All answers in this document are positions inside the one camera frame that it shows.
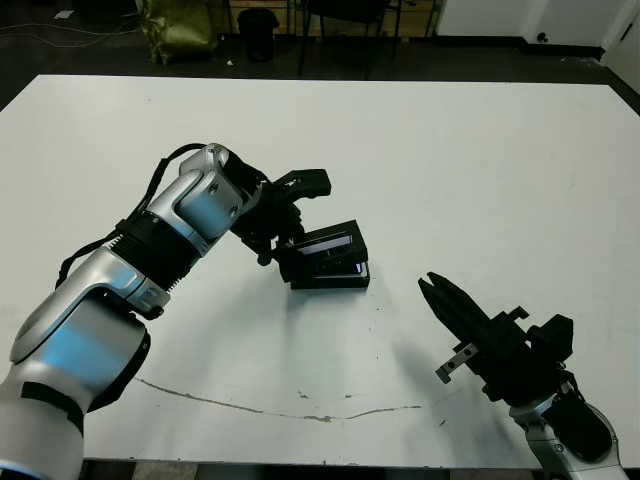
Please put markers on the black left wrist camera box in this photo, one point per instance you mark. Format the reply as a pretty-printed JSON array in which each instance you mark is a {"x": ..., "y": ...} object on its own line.
[{"x": 310, "y": 181}]

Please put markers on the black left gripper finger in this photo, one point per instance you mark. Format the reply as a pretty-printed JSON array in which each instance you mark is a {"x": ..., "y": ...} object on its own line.
[
  {"x": 281, "y": 250},
  {"x": 295, "y": 241}
]

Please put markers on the black chair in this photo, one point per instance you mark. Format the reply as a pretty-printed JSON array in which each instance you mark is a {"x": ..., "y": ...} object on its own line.
[{"x": 345, "y": 9}]

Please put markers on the black low ledge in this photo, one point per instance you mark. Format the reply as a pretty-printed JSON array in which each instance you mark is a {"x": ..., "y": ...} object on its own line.
[{"x": 555, "y": 50}]

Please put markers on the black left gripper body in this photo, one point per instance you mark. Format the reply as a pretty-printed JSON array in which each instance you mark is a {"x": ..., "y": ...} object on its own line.
[{"x": 270, "y": 220}]

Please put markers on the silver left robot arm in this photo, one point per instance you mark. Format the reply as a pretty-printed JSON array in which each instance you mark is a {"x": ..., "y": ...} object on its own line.
[{"x": 190, "y": 200}]

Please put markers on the small black round knob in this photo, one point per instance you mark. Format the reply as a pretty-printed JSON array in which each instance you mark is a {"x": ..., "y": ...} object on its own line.
[{"x": 540, "y": 37}]

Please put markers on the black waste bin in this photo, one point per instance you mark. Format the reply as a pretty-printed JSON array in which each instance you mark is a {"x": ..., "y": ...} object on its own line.
[{"x": 257, "y": 35}]

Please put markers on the yellow-green bag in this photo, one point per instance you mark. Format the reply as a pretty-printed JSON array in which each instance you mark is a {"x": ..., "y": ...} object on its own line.
[{"x": 187, "y": 27}]

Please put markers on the black box lid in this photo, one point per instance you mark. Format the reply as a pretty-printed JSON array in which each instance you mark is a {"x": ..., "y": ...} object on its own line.
[{"x": 340, "y": 240}]

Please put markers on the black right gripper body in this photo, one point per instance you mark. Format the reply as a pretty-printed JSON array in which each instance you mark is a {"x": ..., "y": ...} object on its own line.
[{"x": 505, "y": 355}]

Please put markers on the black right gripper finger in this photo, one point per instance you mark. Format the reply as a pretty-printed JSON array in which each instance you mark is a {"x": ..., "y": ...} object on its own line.
[
  {"x": 447, "y": 317},
  {"x": 462, "y": 304}
]

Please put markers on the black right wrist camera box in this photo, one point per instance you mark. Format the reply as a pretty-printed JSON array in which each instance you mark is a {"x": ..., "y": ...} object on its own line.
[{"x": 552, "y": 335}]

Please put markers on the white paper sheet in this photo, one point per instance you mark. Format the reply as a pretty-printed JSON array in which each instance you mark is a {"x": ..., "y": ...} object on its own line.
[{"x": 63, "y": 15}]

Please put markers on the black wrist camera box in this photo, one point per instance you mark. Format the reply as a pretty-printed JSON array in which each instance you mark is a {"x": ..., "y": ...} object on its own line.
[
  {"x": 310, "y": 181},
  {"x": 552, "y": 335}
]

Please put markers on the black box with white insert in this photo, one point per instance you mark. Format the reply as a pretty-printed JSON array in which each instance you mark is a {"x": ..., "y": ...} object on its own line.
[{"x": 330, "y": 286}]

